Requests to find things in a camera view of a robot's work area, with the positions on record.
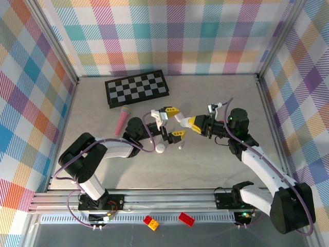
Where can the pink toy microphone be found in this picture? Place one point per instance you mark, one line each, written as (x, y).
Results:
(120, 123)

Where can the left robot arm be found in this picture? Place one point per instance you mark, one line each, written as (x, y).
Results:
(118, 151)

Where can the white earbud charging case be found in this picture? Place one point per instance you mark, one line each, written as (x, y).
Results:
(181, 120)

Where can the black controller board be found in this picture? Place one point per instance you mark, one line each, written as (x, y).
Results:
(101, 218)
(244, 218)

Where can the wide aluminium base rail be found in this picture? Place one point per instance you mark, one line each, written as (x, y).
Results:
(167, 199)

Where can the aluminium frame post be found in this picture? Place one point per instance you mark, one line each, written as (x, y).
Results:
(278, 38)
(54, 41)

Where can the red and yellow toy brick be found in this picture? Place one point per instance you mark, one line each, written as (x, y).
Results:
(151, 222)

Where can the black and white chessboard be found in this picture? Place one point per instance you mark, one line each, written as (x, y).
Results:
(136, 87)

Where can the round white case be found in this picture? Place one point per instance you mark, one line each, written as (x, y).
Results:
(160, 148)

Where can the aluminium side rail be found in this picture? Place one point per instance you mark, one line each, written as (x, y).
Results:
(275, 128)
(62, 139)

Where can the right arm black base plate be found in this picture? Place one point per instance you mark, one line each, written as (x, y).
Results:
(223, 200)

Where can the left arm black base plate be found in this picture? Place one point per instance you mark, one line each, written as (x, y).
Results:
(118, 203)

